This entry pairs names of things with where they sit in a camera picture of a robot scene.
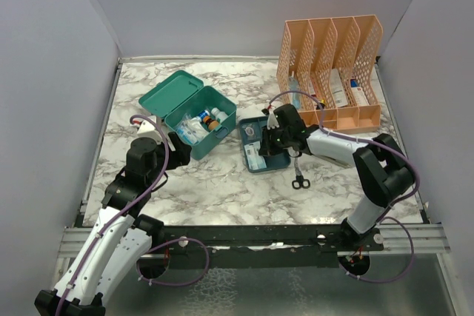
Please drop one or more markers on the white gauze packet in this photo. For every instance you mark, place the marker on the white gauze packet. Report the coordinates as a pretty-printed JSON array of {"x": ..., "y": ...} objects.
[{"x": 190, "y": 127}]

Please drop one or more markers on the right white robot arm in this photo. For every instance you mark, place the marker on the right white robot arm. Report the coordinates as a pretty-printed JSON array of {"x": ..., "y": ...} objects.
[{"x": 384, "y": 172}]

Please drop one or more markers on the blue face mask packet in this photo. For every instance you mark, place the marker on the blue face mask packet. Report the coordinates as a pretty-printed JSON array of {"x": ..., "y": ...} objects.
[{"x": 192, "y": 140}]

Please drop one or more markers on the peach file organizer rack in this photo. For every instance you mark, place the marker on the peach file organizer rack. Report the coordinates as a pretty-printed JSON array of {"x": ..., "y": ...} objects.
[{"x": 310, "y": 48}]

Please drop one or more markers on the white bottle blue cap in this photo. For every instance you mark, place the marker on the white bottle blue cap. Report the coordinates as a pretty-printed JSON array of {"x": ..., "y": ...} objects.
[{"x": 203, "y": 114}]

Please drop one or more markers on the teal medicine kit box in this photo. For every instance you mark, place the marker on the teal medicine kit box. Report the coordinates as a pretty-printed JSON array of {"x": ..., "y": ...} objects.
[{"x": 184, "y": 95}]

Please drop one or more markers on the blue item in rack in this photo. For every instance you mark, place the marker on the blue item in rack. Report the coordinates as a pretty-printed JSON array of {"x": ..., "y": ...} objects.
[{"x": 294, "y": 97}]

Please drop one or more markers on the clear tape roll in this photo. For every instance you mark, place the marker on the clear tape roll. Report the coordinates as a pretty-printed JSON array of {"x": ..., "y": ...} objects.
[{"x": 250, "y": 131}]

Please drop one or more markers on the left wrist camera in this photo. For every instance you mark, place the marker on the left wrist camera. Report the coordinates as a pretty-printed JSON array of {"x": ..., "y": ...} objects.
[{"x": 146, "y": 130}]

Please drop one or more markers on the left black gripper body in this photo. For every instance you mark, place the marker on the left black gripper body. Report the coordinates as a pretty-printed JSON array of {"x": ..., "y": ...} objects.
[{"x": 161, "y": 156}]

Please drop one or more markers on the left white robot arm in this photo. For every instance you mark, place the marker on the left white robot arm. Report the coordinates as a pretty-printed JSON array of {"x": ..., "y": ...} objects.
[{"x": 121, "y": 233}]

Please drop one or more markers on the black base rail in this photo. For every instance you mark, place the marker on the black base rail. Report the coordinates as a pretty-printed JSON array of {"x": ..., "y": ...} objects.
[{"x": 253, "y": 246}]

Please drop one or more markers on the brown bottle orange cap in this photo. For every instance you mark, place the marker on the brown bottle orange cap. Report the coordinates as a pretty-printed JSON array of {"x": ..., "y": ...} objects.
[{"x": 210, "y": 123}]

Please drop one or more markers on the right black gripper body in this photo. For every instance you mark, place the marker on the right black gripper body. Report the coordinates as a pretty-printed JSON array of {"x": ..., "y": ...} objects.
[{"x": 276, "y": 140}]

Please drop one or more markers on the small white grey-cap bottle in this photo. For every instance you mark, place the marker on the small white grey-cap bottle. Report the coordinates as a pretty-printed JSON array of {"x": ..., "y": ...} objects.
[{"x": 219, "y": 115}]

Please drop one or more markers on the white red medicine box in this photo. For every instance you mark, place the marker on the white red medicine box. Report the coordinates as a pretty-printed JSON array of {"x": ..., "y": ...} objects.
[{"x": 358, "y": 93}]

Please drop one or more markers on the dark blue divided tray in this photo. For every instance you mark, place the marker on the dark blue divided tray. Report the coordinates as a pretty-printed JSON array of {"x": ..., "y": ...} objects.
[{"x": 280, "y": 161}]

